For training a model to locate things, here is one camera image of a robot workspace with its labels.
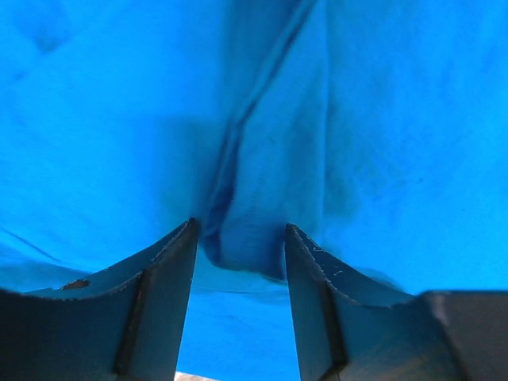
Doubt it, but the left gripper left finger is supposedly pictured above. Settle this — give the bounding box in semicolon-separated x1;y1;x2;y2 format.
1;219;198;380

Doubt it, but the blue t shirt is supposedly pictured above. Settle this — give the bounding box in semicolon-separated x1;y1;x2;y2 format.
1;1;507;380

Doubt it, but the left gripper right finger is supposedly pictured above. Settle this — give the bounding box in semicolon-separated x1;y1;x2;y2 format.
285;225;507;380

